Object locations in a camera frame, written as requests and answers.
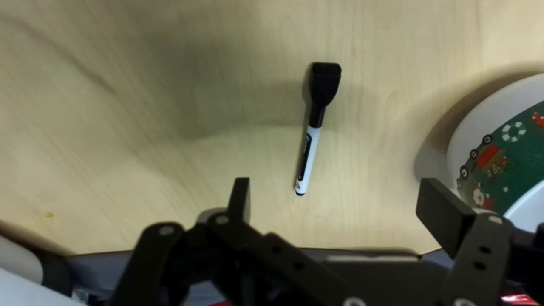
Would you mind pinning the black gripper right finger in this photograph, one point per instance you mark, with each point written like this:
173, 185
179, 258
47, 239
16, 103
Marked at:
445, 215

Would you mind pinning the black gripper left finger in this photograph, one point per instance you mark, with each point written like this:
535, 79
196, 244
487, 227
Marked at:
239, 205

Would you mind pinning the black and white marker pen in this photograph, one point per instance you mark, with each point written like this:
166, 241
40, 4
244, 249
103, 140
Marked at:
320, 88

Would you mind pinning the white green christmas mug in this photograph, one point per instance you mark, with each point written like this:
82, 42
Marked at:
496, 156

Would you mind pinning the grey table cloth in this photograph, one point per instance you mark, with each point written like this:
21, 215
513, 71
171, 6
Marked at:
234, 264

